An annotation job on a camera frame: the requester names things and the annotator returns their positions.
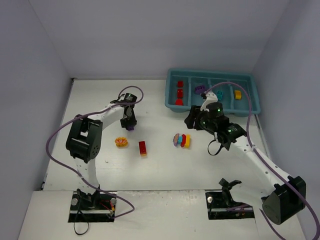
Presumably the purple rectangular lego brick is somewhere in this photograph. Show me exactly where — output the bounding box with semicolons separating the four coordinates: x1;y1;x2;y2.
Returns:
127;125;135;132

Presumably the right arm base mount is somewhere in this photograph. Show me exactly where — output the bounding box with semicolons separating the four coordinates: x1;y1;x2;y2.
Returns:
205;178;255;220

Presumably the small red square lego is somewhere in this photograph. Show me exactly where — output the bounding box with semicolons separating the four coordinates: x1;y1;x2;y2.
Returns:
177;80;184;88

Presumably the red yellow teal lego stack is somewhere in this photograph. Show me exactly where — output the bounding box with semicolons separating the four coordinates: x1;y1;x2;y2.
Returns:
138;141;147;157

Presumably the yellow flower lego brick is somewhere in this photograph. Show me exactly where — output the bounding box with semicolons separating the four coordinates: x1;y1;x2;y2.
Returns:
114;137;128;148

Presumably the purple flower lego brick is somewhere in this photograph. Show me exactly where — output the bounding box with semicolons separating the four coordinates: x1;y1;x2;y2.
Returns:
194;84;207;95

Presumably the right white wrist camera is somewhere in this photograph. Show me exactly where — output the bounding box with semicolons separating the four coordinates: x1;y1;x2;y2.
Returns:
200;91;218;111

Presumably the teal rectangular lego brick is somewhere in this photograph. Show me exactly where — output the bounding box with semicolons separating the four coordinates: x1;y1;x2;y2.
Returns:
216;90;224;101

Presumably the yellow striped lego brick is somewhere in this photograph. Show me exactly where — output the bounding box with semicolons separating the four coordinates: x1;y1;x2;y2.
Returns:
234;90;242;100

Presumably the red rounded lego brick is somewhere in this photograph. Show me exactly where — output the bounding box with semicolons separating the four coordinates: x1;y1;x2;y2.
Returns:
175;98;184;106

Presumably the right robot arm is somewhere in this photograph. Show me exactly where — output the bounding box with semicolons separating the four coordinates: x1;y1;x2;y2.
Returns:
184;102;306;225

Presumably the multicolor lego stack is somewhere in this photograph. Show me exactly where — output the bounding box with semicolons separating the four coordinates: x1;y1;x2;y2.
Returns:
172;133;191;149

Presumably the teal four-compartment tray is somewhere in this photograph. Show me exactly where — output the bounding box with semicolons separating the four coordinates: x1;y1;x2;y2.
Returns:
164;68;262;117

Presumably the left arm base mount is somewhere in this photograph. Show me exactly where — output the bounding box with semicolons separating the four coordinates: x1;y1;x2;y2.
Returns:
68;189;117;223

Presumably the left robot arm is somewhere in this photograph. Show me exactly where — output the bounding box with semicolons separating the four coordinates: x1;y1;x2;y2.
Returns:
66;93;137;202

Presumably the red angled lego piece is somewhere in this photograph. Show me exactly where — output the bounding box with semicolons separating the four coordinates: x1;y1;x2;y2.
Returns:
176;88;184;99

